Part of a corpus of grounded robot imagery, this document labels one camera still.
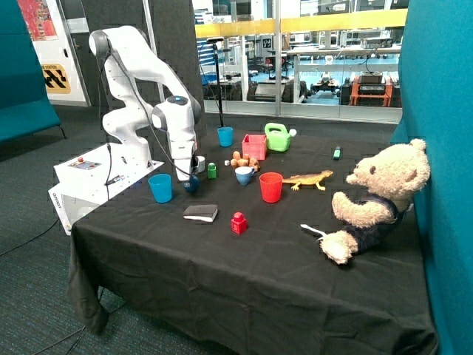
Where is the red toy block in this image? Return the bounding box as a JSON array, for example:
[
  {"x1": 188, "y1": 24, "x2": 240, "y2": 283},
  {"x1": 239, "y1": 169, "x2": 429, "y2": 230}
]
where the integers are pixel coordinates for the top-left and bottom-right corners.
[{"x1": 231, "y1": 212, "x2": 248, "y2": 234}]

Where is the black tablecloth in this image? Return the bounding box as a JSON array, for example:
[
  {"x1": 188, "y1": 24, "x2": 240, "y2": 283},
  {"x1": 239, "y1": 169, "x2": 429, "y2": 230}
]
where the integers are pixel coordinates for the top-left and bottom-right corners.
[{"x1": 67, "y1": 134, "x2": 439, "y2": 354}]

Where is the black white sponge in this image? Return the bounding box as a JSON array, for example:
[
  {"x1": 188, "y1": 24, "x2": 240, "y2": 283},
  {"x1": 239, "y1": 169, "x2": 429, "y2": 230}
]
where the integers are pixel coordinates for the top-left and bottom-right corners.
[{"x1": 183, "y1": 204, "x2": 218, "y2": 223}]

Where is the small brown plush toy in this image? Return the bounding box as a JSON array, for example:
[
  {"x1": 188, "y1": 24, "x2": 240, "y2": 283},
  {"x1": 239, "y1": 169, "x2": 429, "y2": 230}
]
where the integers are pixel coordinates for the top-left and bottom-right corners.
[{"x1": 230, "y1": 151, "x2": 260, "y2": 172}]

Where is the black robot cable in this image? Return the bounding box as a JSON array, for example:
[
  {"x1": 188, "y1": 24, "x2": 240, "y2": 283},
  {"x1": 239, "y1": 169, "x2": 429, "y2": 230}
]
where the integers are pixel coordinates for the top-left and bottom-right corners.
[{"x1": 96, "y1": 36, "x2": 195, "y2": 203}]

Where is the blue plastic cup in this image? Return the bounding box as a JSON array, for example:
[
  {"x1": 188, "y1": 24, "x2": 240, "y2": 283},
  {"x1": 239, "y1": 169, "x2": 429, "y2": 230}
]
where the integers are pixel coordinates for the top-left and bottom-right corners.
[
  {"x1": 217, "y1": 126, "x2": 234, "y2": 147},
  {"x1": 149, "y1": 174, "x2": 172, "y2": 203}
]

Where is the yellow black warning sign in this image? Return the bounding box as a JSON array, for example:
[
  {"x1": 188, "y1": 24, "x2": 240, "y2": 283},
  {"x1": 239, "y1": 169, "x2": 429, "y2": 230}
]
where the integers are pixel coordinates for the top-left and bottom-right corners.
[{"x1": 41, "y1": 64, "x2": 71, "y2": 95}]

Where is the red square pot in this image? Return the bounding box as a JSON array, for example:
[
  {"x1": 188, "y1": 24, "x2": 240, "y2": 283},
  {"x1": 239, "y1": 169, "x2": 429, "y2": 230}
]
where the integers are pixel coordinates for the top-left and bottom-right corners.
[{"x1": 242, "y1": 134, "x2": 267, "y2": 160}]

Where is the blue plastic cup front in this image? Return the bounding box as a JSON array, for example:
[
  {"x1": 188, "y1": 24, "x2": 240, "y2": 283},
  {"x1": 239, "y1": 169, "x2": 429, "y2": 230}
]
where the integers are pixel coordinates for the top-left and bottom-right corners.
[{"x1": 149, "y1": 174, "x2": 172, "y2": 203}]

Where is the black pen on cabinet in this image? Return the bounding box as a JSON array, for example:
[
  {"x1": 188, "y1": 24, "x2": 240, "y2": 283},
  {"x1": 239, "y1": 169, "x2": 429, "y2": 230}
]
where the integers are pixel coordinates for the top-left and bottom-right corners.
[{"x1": 104, "y1": 175, "x2": 125, "y2": 186}]

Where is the red wall poster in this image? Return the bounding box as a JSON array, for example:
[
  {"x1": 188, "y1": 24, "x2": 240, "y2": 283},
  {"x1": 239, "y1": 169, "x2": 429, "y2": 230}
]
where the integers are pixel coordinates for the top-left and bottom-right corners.
[{"x1": 17, "y1": 0, "x2": 58, "y2": 41}]

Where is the white plastic spoon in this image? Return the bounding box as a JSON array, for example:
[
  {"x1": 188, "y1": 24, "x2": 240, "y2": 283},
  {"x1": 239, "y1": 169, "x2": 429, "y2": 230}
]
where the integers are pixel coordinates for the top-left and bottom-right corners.
[{"x1": 300, "y1": 224, "x2": 327, "y2": 238}]

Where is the black camera tripod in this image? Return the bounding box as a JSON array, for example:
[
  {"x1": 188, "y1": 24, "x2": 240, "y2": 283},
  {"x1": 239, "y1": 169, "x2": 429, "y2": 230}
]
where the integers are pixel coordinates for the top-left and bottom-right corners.
[{"x1": 206, "y1": 36, "x2": 225, "y2": 128}]

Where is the orange toy lizard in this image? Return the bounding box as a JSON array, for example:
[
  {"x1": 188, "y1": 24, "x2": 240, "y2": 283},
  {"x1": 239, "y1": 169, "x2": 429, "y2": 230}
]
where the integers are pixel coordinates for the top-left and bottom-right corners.
[{"x1": 282, "y1": 170, "x2": 333, "y2": 191}]

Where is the blue teacup with handle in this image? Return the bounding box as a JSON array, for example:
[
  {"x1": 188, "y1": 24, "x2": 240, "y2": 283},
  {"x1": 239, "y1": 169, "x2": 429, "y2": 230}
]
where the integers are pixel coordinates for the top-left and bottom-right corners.
[{"x1": 235, "y1": 166, "x2": 255, "y2": 186}]

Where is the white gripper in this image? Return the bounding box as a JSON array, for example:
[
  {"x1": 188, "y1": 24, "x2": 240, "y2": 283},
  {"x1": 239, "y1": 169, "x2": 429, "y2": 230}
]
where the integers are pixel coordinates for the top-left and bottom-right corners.
[{"x1": 170, "y1": 140, "x2": 197, "y2": 181}]

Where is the red plastic cup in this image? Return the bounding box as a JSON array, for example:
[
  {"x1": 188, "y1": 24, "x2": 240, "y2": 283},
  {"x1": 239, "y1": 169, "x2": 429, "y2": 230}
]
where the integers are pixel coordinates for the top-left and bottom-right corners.
[{"x1": 259, "y1": 172, "x2": 282, "y2": 203}]

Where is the blue plastic cup back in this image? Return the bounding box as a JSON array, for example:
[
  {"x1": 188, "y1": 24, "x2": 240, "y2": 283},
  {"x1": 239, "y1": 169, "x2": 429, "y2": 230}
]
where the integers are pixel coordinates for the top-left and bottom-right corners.
[{"x1": 217, "y1": 126, "x2": 234, "y2": 147}]

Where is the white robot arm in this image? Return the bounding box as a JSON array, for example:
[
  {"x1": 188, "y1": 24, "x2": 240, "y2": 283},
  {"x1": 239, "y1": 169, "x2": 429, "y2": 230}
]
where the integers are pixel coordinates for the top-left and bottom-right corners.
[{"x1": 89, "y1": 26, "x2": 201, "y2": 181}]

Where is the green toy block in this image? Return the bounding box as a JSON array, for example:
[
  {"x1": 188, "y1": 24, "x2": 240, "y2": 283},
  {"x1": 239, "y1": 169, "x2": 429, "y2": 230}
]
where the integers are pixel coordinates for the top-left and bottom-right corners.
[{"x1": 207, "y1": 163, "x2": 218, "y2": 179}]

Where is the green watering can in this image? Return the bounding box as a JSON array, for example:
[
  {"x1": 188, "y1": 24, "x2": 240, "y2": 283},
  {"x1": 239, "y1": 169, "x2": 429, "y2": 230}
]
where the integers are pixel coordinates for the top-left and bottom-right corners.
[{"x1": 265, "y1": 123, "x2": 297, "y2": 152}]

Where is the green highlighter marker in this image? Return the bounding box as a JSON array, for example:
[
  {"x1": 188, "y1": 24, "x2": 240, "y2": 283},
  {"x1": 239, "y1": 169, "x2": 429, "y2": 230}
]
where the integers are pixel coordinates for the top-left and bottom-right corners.
[{"x1": 333, "y1": 146, "x2": 341, "y2": 160}]

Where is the large beige teddy bear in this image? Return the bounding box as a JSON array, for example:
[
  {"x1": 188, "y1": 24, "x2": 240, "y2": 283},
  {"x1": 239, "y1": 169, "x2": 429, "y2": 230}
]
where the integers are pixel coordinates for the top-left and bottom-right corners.
[{"x1": 320, "y1": 138, "x2": 430, "y2": 265}]

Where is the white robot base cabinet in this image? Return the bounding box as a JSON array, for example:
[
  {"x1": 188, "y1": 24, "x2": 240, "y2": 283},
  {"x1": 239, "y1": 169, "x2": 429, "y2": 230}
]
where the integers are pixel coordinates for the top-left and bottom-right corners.
[{"x1": 49, "y1": 143, "x2": 163, "y2": 235}]

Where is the teal sofa bench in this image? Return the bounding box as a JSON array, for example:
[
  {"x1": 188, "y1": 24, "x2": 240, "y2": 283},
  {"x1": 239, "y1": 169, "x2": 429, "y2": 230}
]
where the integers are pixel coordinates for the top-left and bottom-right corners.
[{"x1": 0, "y1": 0, "x2": 61, "y2": 143}]

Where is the teal partition wall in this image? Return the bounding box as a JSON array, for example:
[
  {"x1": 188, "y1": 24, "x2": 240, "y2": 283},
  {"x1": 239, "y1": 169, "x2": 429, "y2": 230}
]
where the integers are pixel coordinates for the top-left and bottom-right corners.
[{"x1": 392, "y1": 1, "x2": 472, "y2": 354}]

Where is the dark blue ball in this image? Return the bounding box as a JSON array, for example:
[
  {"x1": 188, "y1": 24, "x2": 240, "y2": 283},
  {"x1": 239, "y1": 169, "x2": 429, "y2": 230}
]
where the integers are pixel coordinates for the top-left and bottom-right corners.
[{"x1": 182, "y1": 175, "x2": 200, "y2": 193}]

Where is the white plastic cup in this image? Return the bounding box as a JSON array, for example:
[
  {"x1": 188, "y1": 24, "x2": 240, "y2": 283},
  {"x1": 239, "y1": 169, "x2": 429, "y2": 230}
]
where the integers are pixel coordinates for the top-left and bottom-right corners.
[{"x1": 197, "y1": 155, "x2": 205, "y2": 174}]

